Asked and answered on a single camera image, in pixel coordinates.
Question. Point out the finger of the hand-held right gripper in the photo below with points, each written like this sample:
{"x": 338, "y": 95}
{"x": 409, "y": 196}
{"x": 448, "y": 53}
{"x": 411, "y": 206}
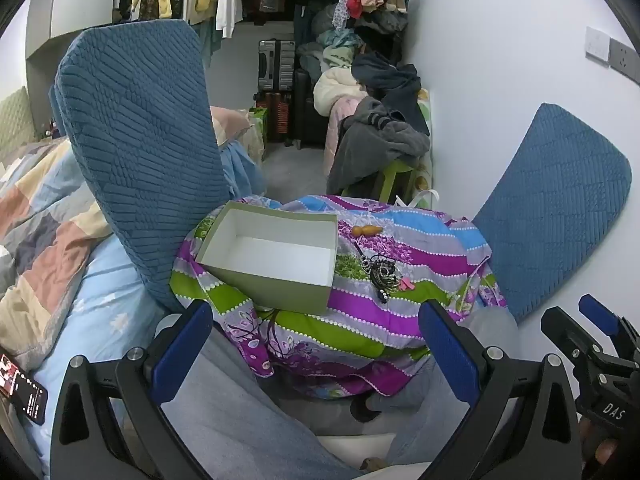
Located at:
{"x": 597, "y": 311}
{"x": 567, "y": 332}

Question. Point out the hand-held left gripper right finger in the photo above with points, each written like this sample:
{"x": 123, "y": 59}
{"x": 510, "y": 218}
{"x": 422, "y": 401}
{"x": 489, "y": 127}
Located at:
{"x": 450, "y": 355}

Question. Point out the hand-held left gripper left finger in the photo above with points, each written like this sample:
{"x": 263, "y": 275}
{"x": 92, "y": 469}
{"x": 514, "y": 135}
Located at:
{"x": 181, "y": 355}

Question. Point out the pink hair clip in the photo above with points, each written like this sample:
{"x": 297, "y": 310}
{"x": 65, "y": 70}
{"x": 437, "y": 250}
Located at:
{"x": 405, "y": 285}

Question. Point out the pile of beaded jewelry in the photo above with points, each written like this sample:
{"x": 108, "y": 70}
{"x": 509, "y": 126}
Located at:
{"x": 382, "y": 270}

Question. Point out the green cardboard box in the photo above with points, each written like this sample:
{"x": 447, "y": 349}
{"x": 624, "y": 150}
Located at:
{"x": 272, "y": 255}

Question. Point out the person's right hand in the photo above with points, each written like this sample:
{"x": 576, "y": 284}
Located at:
{"x": 602, "y": 452}

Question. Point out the light blue bed sheet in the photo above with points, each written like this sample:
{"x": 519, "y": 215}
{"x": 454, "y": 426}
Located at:
{"x": 100, "y": 330}

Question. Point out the person's grey trousers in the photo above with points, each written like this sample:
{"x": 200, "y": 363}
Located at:
{"x": 240, "y": 420}

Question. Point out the striped floral cloth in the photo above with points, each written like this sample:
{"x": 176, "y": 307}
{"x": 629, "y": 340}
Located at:
{"x": 350, "y": 320}

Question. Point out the orange gourd ornament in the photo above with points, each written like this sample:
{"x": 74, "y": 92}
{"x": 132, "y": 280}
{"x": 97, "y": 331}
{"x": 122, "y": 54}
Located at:
{"x": 366, "y": 230}

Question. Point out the black smartphone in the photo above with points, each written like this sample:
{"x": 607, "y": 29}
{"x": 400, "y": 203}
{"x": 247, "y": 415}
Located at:
{"x": 22, "y": 390}

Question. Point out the patchwork quilt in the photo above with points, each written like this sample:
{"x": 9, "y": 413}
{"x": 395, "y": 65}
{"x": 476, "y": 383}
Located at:
{"x": 40, "y": 240}

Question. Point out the green plastic stool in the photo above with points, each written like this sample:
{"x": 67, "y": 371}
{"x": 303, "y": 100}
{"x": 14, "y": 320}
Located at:
{"x": 395, "y": 177}

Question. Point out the light blue cloth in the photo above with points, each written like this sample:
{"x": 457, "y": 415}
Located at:
{"x": 242, "y": 170}

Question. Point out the large blue quilted cushion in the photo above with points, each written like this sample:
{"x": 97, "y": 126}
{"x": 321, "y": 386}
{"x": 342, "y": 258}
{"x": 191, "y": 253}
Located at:
{"x": 145, "y": 150}

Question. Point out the beige embroidered cloth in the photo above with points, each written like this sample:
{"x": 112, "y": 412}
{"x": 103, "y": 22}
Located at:
{"x": 254, "y": 146}

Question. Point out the floral printed mattress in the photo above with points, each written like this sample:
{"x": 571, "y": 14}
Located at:
{"x": 425, "y": 135}

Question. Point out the grey fleece garment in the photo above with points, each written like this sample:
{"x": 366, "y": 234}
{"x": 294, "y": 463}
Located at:
{"x": 380, "y": 140}

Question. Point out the pink pillow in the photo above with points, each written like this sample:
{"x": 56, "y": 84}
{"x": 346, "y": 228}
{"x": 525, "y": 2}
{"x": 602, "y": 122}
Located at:
{"x": 230, "y": 122}

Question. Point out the pink blanket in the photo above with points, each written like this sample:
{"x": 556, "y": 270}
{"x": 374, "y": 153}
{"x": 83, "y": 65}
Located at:
{"x": 336, "y": 130}

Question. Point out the red-brown suitcase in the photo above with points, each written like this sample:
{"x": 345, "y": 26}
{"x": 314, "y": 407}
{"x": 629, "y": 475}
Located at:
{"x": 276, "y": 117}

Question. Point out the dark navy garment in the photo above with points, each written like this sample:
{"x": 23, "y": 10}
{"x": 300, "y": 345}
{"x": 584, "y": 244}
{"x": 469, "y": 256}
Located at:
{"x": 387, "y": 77}

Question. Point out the padded bed headboard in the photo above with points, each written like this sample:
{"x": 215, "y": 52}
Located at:
{"x": 15, "y": 120}

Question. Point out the cream padded jacket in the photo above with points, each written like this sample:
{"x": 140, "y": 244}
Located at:
{"x": 335, "y": 87}

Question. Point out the silver suitcase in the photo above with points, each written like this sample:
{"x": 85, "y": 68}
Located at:
{"x": 276, "y": 65}

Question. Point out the pile of folded clothes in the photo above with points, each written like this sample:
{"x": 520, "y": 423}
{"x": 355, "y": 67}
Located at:
{"x": 345, "y": 35}

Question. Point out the grey wall socket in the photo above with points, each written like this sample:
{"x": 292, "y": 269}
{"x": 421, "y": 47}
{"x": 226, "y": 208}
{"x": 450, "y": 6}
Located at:
{"x": 625, "y": 60}

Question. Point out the white wall switch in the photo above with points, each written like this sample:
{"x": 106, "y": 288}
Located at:
{"x": 597, "y": 46}

